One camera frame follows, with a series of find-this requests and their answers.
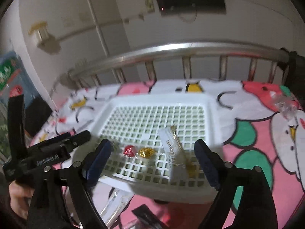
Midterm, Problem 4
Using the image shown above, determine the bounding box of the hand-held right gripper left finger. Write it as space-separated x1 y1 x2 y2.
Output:
27 139 113 229

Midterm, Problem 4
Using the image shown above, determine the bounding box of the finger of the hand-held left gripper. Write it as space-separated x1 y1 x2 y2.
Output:
7 94 27 164
27 130 91 154

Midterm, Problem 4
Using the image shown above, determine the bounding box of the metal bed rail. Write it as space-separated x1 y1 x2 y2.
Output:
56 42 290 87

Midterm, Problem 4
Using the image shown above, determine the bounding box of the person's left hand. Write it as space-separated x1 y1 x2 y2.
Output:
10 185 35 221

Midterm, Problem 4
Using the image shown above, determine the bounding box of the printed cartoon blanket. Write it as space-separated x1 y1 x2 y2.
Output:
30 79 305 229

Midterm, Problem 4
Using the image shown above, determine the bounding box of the black snack packet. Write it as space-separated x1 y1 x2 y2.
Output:
132 204 168 229

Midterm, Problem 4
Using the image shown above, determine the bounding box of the silver snack packet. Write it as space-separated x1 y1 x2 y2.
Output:
99 188 135 228

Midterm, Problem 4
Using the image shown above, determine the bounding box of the white wall cable duct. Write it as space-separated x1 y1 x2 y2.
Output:
55 0 148 58

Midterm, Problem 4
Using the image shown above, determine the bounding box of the small gold wrapped candy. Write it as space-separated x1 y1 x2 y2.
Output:
186 163 199 176

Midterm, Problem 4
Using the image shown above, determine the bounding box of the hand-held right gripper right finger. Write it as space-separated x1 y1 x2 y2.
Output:
194 139 278 229

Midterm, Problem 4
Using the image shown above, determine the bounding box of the black cloth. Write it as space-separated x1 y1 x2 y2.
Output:
278 48 305 111

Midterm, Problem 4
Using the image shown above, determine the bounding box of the yellow wall socket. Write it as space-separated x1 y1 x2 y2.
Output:
28 22 60 53

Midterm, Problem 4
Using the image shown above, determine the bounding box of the red wrapped candy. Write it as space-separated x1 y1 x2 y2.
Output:
123 145 137 158

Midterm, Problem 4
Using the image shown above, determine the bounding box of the black box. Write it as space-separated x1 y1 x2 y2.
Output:
24 98 53 137

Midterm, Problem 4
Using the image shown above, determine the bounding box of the clear plastic wrapper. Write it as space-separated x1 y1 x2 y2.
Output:
270 93 301 121

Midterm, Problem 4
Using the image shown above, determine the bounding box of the white plastic grid basket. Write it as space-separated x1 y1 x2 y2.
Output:
71 97 226 205

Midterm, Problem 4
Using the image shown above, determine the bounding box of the white gold snack packet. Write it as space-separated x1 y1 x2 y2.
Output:
159 125 189 182

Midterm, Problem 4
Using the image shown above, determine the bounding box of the green printed bag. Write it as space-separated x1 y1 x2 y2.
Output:
0 51 40 158

